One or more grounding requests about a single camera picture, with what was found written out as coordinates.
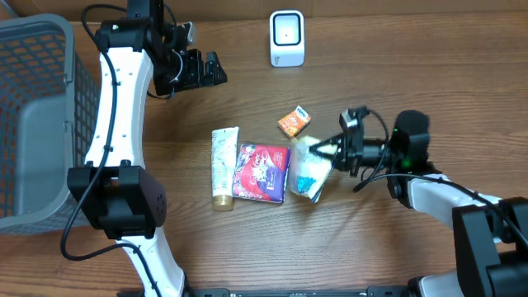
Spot dark grey plastic basket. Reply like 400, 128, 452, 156
1, 14, 100, 234

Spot red purple tissue pack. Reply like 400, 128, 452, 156
233, 144, 290, 204

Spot white tube gold cap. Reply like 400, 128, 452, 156
211, 126, 239, 211

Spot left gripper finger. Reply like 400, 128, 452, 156
201, 69, 223, 87
205, 51, 228, 83

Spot orange cream snack bag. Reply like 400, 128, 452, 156
287, 136, 332, 203

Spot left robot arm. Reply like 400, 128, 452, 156
67, 0, 228, 296

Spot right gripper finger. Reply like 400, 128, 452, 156
309, 134, 344, 151
309, 146, 342, 167

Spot orange white sticker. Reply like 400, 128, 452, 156
278, 106, 311, 138

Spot white barcode scanner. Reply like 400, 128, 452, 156
269, 10, 305, 68

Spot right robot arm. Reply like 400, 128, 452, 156
309, 106, 527, 297

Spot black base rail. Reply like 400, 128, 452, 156
117, 286, 409, 297

